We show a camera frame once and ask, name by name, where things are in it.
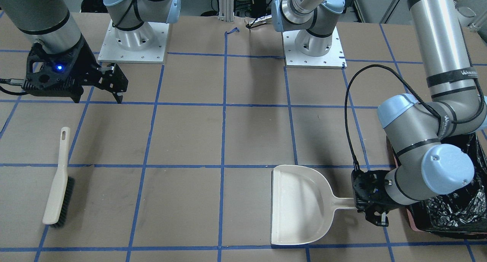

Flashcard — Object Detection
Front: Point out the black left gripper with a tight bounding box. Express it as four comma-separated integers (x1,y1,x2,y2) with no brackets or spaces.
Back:
351,170,400,227

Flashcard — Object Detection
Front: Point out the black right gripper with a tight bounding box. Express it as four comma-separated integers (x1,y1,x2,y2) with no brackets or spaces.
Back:
22,37,129,104

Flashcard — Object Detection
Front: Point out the beige plastic dustpan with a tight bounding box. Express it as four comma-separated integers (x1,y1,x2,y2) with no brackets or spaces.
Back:
270,165,355,245

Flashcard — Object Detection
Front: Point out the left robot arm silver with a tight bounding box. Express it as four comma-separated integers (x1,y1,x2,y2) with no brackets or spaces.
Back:
272,0,486,228

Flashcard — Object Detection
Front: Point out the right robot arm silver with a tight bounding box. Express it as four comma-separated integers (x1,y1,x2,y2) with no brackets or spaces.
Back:
1,0,181,104

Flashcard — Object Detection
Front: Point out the black bag lined bin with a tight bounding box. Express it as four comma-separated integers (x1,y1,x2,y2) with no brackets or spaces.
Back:
386,133,486,239

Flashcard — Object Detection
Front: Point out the aluminium frame post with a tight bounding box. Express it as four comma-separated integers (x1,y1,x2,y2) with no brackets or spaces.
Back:
218,0,235,24

